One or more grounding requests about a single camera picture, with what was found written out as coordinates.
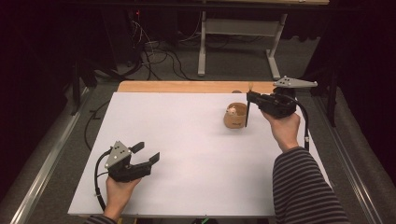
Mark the person's right hand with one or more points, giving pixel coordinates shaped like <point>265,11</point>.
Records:
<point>285,130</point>

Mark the white table board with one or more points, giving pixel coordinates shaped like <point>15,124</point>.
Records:
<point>193,168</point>

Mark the small white animal figure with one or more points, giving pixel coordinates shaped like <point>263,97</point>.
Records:
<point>231,110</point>

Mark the dark device with green light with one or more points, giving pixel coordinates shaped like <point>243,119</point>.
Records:
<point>203,221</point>

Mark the black metal stand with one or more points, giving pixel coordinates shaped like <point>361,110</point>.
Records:
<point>76,87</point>
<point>332,99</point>

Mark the aluminium floor rail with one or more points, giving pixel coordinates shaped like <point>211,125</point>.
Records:
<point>46,169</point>
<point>351,165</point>

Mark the white metal desk frame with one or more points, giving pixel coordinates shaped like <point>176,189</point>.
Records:
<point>239,27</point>

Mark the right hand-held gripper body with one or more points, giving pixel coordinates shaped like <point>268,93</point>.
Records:
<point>277,105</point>

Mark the brown pen holder cup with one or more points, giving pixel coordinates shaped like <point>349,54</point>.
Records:
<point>234,121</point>

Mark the black pen with beige end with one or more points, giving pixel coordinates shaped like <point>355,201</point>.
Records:
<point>247,115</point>

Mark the person's left hand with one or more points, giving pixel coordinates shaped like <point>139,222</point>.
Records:
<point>120,194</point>

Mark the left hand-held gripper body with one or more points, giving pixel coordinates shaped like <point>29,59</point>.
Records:
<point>120,168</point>

